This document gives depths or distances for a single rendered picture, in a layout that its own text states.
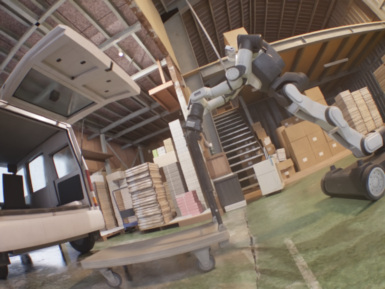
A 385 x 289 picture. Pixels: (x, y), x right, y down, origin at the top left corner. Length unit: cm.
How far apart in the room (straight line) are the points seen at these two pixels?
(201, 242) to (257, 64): 109
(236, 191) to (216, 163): 51
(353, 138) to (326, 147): 328
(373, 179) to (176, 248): 113
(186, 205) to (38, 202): 258
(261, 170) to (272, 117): 415
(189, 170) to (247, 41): 250
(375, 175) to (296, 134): 338
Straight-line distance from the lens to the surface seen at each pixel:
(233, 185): 277
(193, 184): 322
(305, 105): 127
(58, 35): 160
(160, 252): 98
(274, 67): 131
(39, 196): 365
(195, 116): 108
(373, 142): 150
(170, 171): 334
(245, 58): 114
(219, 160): 280
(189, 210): 291
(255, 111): 679
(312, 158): 449
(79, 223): 216
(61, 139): 305
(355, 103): 511
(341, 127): 134
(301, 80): 138
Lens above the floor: 43
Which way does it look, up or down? 14 degrees up
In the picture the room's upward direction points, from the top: 18 degrees counter-clockwise
